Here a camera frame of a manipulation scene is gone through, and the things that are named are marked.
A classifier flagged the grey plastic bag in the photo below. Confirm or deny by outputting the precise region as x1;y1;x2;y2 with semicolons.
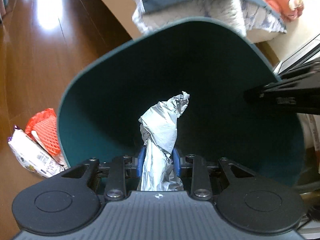
138;92;190;192

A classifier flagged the dark teal trash bin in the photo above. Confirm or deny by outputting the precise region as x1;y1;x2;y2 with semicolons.
57;18;305;186

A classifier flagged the orange foam fruit net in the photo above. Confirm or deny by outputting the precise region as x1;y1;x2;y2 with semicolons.
31;116;61;157

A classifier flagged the white purple snack wrapper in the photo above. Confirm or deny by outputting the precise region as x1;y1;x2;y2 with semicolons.
8;126;65;178

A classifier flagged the red plastic bag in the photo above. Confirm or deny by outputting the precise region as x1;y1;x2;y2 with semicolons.
24;108;56;135

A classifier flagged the white purple quilted blanket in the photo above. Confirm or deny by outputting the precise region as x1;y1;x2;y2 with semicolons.
132;0;287;43

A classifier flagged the bed with pink headboard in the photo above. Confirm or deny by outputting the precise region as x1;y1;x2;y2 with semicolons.
85;0;281;43

